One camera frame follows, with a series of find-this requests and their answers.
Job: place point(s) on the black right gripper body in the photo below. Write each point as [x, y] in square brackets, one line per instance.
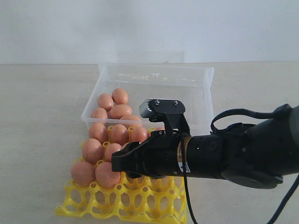
[161, 155]

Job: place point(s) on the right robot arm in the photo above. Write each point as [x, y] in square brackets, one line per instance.
[255, 156]

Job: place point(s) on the yellow plastic egg tray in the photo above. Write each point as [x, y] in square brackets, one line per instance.
[145, 200]

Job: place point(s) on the clear plastic container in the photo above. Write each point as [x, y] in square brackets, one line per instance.
[189, 84]

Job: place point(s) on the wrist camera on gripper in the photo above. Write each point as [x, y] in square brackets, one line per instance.
[169, 111]

